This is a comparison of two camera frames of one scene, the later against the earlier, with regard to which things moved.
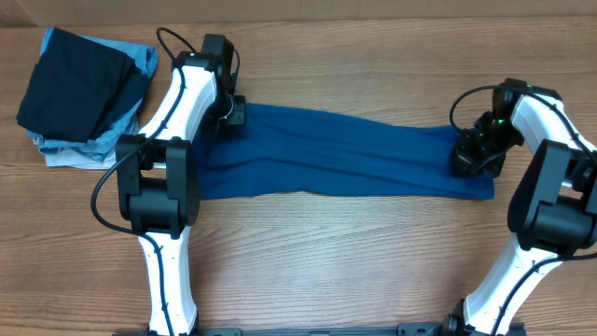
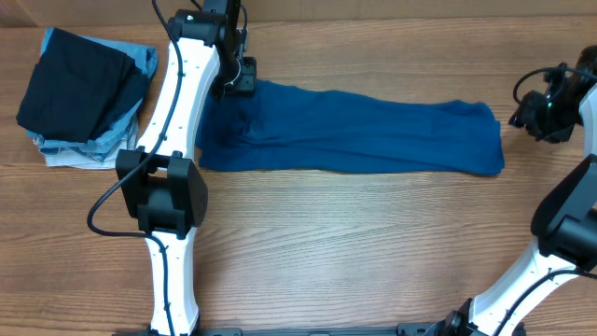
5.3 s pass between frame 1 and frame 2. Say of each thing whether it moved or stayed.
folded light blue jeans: stayed
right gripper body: moved
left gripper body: moved
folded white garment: stayed
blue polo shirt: moved
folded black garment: stayed
